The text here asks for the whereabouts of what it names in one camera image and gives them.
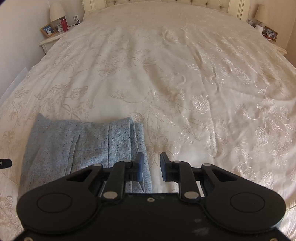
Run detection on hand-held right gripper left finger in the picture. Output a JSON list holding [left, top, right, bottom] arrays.
[[66, 152, 145, 202]]

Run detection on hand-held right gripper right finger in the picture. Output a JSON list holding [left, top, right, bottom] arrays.
[[160, 152, 240, 202]]

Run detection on grey pants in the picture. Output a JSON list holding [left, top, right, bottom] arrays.
[[20, 113, 153, 193]]

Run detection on cream embroidered bedspread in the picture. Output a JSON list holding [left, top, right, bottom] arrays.
[[0, 5, 296, 234]]

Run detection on white nightstand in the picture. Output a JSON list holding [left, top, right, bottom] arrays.
[[39, 23, 84, 55]]

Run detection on cream shade table lamp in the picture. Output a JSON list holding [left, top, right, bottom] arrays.
[[49, 2, 66, 24], [254, 4, 271, 26]]

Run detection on cream tufted headboard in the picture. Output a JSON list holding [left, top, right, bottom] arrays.
[[81, 0, 252, 21]]

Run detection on wooden photo frame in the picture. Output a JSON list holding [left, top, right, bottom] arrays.
[[264, 26, 278, 42], [40, 23, 58, 38]]

